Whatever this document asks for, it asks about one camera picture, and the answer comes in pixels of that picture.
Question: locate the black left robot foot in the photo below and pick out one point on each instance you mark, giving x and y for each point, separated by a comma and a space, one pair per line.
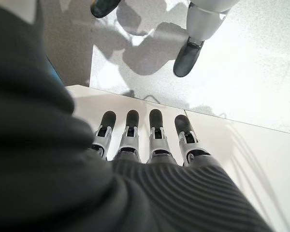
187, 60

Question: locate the black robot foot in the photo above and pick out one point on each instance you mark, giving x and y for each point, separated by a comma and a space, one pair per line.
104, 7
187, 60

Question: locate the built-in dishwasher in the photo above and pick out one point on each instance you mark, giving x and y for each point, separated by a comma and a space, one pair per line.
67, 43

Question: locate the black right robot foot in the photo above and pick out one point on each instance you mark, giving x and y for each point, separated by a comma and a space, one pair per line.
104, 7

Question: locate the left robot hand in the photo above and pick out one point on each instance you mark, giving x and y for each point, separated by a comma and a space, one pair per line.
62, 181

